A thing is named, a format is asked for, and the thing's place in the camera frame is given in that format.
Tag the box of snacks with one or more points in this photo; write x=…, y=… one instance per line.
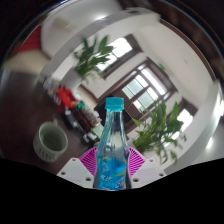
x=87, y=116

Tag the green exit sign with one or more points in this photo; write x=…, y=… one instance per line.
x=161, y=66

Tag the red carpeted stairs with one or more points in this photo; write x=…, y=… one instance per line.
x=31, y=40

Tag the clear bottle with blue cap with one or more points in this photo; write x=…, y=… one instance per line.
x=112, y=156

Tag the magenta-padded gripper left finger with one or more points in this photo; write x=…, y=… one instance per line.
x=76, y=170

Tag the wide dark-framed window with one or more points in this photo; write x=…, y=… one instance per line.
x=121, y=48

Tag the dark wooden glass door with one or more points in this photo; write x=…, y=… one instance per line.
x=146, y=88

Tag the white mug with dark print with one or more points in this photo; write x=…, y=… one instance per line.
x=50, y=151

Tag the large potted green plant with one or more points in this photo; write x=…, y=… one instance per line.
x=160, y=131

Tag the small potted green plant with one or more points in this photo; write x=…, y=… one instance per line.
x=90, y=58

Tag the red box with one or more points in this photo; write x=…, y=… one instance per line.
x=66, y=98

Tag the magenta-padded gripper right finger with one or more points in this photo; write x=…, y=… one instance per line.
x=145, y=170

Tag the narrow dark-framed window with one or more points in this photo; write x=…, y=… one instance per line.
x=185, y=118

